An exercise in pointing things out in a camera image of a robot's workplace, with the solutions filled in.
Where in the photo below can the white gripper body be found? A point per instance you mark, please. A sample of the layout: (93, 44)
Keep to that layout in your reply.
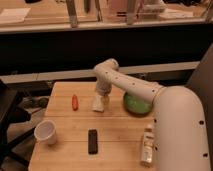
(103, 88)

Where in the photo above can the white sponge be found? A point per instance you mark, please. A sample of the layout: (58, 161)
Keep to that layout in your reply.
(100, 103)

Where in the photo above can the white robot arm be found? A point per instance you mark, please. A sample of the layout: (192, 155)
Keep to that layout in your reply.
(180, 131)

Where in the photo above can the orange carrot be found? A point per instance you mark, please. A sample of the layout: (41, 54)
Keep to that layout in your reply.
(74, 102)

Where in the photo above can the green bowl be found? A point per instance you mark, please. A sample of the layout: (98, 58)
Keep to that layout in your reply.
(135, 106)

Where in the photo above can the black remote control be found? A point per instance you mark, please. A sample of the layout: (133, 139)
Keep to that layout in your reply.
(92, 142)

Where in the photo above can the wooden cutting board table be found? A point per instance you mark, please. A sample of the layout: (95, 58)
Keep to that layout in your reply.
(119, 133)

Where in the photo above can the white squeeze bottle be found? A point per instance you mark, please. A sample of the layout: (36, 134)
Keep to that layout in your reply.
(146, 157)

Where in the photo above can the black chair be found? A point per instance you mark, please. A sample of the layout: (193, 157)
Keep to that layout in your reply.
(11, 113)

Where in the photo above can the white paper sheet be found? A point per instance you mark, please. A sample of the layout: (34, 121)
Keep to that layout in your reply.
(15, 15)

